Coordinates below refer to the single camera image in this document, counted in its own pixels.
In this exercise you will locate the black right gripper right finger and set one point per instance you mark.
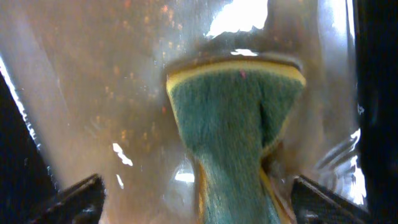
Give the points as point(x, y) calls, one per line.
point(313, 203)

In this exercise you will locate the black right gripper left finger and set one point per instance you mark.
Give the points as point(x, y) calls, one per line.
point(81, 203)

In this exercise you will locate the green and yellow sponge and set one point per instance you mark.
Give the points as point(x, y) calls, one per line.
point(230, 115)

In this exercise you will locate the black water tray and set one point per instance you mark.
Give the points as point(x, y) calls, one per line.
point(83, 92)

